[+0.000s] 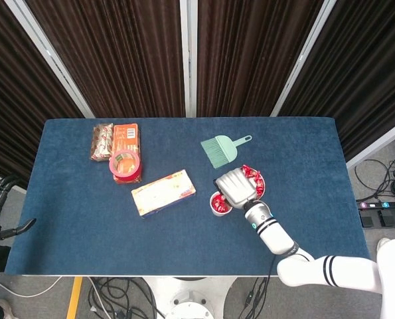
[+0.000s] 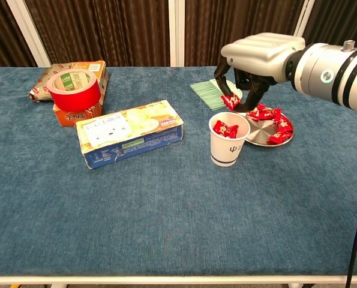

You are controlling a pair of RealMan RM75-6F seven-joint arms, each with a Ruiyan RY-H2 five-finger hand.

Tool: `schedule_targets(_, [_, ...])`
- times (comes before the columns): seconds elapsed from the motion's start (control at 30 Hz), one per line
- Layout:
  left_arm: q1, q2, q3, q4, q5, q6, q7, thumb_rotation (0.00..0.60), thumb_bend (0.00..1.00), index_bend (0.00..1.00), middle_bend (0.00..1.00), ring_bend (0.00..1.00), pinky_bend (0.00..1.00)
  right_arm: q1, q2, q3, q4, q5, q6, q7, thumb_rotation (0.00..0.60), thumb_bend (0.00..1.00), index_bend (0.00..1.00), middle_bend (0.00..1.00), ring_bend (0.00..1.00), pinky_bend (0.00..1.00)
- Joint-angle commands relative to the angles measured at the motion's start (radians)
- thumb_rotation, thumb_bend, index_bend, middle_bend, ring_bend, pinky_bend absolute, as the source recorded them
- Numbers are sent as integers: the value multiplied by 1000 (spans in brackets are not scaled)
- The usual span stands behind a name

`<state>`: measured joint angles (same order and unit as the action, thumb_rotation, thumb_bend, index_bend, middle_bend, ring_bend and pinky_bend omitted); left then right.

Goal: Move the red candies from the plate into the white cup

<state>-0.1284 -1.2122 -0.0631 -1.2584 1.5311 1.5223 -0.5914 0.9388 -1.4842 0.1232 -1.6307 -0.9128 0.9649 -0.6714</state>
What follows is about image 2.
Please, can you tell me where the white table frame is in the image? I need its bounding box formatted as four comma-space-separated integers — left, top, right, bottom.
0, 275, 357, 288

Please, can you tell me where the orange cardboard box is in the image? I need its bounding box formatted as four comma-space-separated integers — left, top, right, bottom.
52, 59, 109, 127

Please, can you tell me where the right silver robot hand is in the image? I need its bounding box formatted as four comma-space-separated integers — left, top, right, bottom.
214, 31, 307, 112

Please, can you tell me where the red tape roll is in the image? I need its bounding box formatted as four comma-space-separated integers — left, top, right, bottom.
46, 68, 102, 112

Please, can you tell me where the long yellow blue box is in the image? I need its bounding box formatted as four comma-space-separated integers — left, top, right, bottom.
75, 100, 185, 170

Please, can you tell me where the white paper cup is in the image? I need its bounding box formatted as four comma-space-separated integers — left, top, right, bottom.
208, 112, 252, 168

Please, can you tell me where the brown fabric divider panel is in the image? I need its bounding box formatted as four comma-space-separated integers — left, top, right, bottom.
184, 0, 305, 67
24, 0, 170, 67
302, 0, 357, 50
0, 0, 37, 69

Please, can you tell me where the white divider frame post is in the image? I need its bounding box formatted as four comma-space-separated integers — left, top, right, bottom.
5, 0, 52, 68
168, 0, 186, 68
290, 0, 316, 38

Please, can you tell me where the silver metal plate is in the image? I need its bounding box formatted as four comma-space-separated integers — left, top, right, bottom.
236, 105, 296, 148

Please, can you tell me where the beige red snack packet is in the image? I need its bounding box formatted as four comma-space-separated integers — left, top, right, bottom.
28, 62, 77, 103

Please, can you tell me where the blue table cloth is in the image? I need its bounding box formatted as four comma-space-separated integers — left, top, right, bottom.
0, 65, 357, 277

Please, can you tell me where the mint green hand brush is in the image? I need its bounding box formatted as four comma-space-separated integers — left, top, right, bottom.
190, 78, 244, 112

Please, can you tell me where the red candy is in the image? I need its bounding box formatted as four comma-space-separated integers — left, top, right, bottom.
261, 107, 283, 121
220, 92, 242, 112
212, 119, 240, 139
246, 103, 268, 121
267, 131, 293, 145
274, 116, 294, 133

